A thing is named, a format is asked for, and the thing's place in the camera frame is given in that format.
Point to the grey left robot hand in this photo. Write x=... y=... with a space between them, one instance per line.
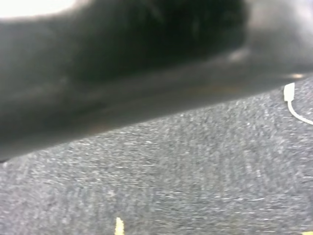
x=122 y=65

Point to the white power strip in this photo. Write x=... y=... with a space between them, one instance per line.
x=289 y=91

